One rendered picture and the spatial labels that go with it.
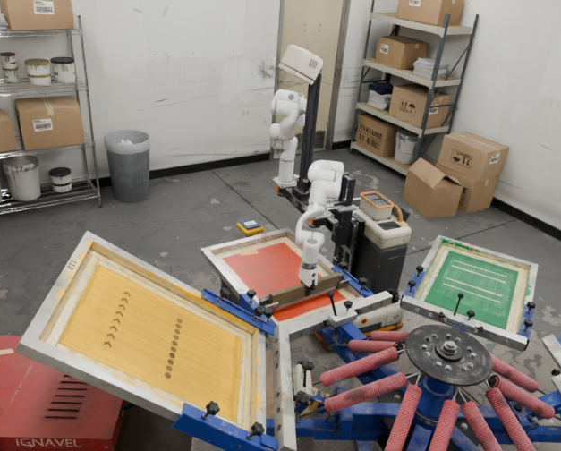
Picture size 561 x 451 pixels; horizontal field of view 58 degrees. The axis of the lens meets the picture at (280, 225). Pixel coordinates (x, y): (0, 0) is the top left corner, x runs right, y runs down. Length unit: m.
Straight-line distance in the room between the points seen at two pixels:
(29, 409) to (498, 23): 5.63
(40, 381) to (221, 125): 4.63
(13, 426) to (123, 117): 4.26
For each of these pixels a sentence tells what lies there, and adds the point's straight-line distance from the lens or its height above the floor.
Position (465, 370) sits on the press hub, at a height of 1.31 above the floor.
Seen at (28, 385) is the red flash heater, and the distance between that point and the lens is 2.05.
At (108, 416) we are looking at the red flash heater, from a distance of 1.88.
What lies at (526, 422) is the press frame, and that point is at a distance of 2.19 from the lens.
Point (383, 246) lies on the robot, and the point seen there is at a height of 0.82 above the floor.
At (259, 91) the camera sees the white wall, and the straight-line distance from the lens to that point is 6.35.
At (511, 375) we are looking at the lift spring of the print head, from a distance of 2.15.
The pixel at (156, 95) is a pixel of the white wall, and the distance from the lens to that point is 5.81.
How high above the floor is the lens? 2.51
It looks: 29 degrees down
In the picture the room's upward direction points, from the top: 5 degrees clockwise
